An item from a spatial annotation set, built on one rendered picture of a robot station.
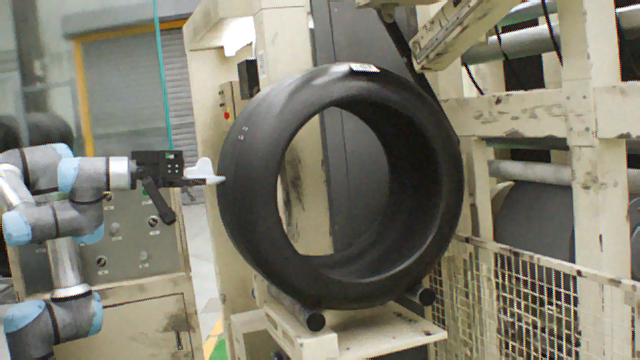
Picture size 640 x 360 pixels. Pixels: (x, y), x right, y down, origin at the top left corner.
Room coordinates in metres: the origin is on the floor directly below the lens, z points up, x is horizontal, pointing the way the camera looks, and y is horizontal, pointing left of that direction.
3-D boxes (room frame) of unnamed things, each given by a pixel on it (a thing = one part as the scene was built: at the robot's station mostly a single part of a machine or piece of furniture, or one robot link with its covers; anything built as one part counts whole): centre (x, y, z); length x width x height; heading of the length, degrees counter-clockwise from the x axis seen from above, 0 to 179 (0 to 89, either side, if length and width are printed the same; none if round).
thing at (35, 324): (1.58, 0.84, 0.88); 0.13 x 0.12 x 0.14; 125
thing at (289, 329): (1.55, 0.11, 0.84); 0.36 x 0.09 x 0.06; 18
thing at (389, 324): (1.60, -0.02, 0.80); 0.37 x 0.36 x 0.02; 108
